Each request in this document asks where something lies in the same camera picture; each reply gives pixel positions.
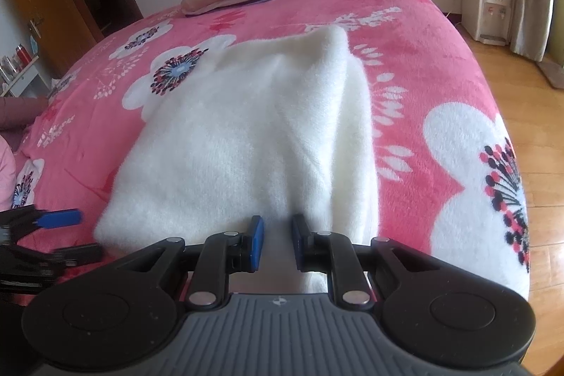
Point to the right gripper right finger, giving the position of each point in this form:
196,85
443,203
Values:
332,254

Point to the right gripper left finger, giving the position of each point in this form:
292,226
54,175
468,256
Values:
220,256

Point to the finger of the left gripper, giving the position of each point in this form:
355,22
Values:
79,255
59,219

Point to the white fleece garment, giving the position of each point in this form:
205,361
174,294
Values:
268,128

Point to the person in maroon jacket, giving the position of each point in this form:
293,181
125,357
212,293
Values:
17,113

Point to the pink floral bed blanket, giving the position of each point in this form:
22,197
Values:
448,180

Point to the white shelf with bottles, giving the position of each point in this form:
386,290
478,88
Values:
20,75

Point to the white water dispenser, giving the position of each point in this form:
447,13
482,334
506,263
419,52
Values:
488,21

